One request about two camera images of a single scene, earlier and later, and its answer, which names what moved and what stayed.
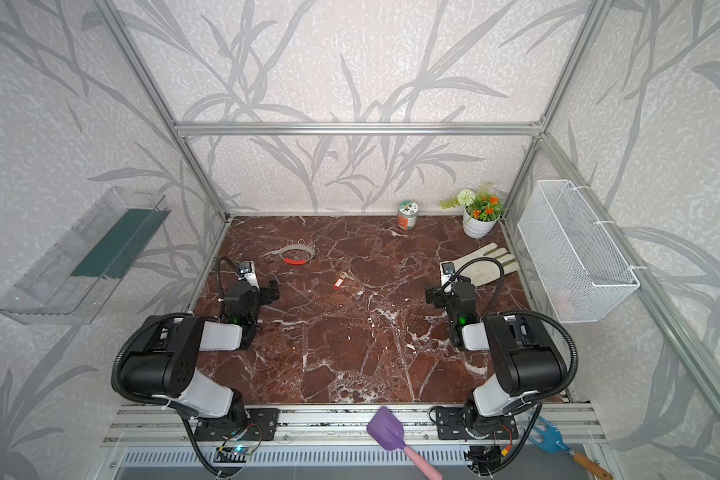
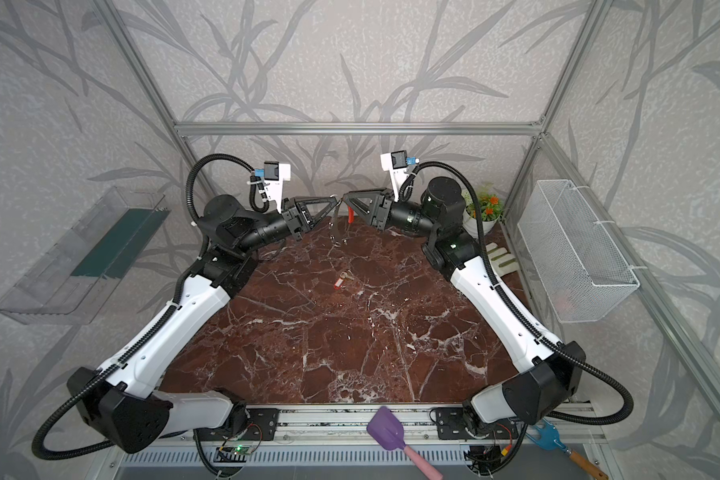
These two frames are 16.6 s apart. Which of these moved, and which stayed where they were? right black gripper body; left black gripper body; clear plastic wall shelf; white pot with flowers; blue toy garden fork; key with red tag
Moved: left black gripper body; right black gripper body
Stayed: clear plastic wall shelf; blue toy garden fork; white pot with flowers; key with red tag
